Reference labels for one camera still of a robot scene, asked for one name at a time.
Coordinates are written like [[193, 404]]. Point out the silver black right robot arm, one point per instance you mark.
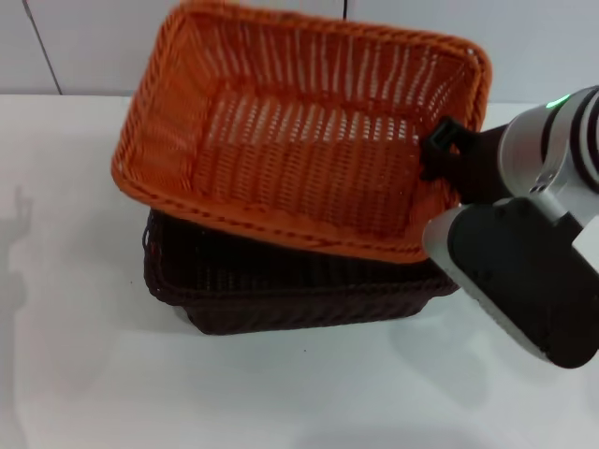
[[515, 262]]

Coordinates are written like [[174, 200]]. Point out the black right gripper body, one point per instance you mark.
[[479, 168]]

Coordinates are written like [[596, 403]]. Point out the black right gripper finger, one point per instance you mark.
[[440, 159]]

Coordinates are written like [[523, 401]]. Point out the orange woven basket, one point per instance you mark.
[[281, 163]]

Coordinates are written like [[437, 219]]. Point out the dark brown woven basket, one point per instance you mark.
[[281, 299]]

